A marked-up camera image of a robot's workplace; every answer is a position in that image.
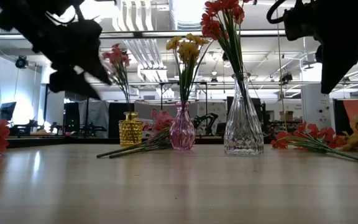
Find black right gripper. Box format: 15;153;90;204
283;0;358;95

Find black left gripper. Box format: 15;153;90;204
0;0;112;100

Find pink artificial flower bunch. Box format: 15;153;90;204
96;108;176;159
101;42;134;113

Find pink ribbed glass vase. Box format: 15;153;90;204
169;101;196;151

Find yellow textured glass vase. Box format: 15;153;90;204
118;111;145;146

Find tall clear glass vase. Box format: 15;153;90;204
223;72;265;157

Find grey cover cloth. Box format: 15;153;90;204
78;100;110;138

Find black tower with green lights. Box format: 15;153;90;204
64;102;81;133

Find black partition panel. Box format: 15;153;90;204
108;102;135;139

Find white column with panel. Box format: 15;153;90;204
301;83;333;138

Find white partition board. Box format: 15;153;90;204
134;100;228;139

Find cardboard box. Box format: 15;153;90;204
279;110;295;123

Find storage shelf with bins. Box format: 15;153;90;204
267;119;304;133

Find black computer monitor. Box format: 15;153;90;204
0;101;17;123

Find black metal frame stand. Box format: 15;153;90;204
43;82;91;138

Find yellow hanging rope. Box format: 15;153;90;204
276;7;288;133

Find black table frame rails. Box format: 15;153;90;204
0;136;273;151

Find overhead light bar frame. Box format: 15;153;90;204
0;29;358;40

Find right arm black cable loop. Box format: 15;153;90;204
265;0;288;25

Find silver ventilation duct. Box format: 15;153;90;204
168;0;213;65

